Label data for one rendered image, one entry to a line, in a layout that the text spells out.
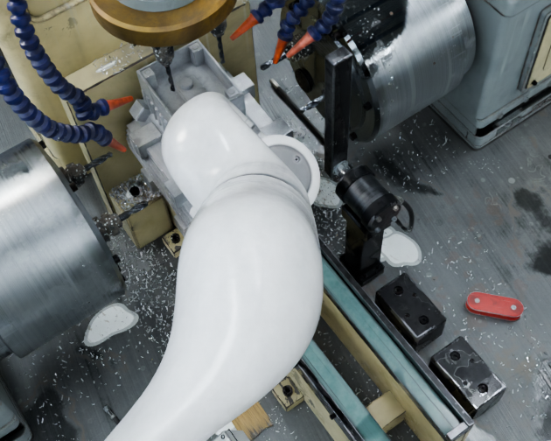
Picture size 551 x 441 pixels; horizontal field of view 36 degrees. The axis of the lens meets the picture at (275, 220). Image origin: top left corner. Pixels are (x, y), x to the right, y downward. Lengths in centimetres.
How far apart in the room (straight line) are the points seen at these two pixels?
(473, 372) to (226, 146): 66
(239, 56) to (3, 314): 53
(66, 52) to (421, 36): 51
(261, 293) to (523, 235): 102
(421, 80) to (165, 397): 86
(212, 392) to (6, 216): 66
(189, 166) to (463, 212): 79
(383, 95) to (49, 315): 54
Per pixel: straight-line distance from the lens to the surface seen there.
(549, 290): 142
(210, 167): 73
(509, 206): 148
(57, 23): 127
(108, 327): 138
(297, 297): 48
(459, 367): 127
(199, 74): 122
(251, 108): 123
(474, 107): 145
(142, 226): 138
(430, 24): 125
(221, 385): 46
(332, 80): 106
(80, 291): 111
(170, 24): 98
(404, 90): 124
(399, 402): 126
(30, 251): 108
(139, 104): 123
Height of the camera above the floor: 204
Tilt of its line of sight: 60 degrees down
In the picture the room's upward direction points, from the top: 5 degrees counter-clockwise
